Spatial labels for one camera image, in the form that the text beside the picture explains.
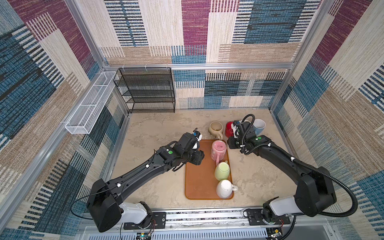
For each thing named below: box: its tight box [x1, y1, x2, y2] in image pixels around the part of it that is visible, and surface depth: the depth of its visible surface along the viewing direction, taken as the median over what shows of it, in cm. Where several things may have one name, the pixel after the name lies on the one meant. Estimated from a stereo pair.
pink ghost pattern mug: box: [210, 140, 228, 165], surface depth 88 cm
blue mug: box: [252, 118, 266, 137], surface depth 101 cm
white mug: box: [216, 179, 238, 199], surface depth 77 cm
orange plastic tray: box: [185, 139, 223, 200], surface depth 85 cm
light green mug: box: [214, 160, 230, 181], surface depth 82 cm
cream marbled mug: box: [208, 121, 224, 140], surface depth 101 cm
